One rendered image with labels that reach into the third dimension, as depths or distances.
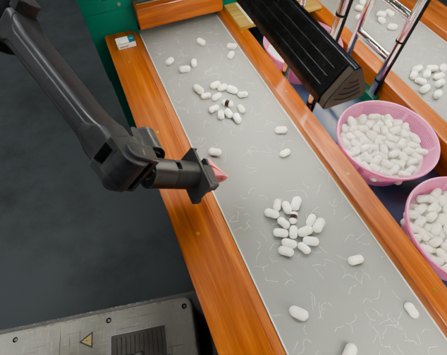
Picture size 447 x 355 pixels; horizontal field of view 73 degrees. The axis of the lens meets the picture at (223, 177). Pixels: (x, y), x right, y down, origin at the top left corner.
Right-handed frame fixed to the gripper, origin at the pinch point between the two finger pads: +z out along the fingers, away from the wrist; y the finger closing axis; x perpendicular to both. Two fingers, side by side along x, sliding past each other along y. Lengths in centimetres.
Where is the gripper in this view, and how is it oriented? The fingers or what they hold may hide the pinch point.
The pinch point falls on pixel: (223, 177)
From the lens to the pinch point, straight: 67.7
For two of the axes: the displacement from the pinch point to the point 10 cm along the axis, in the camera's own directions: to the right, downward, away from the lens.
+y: -4.0, -8.0, 4.4
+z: 7.0, 0.4, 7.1
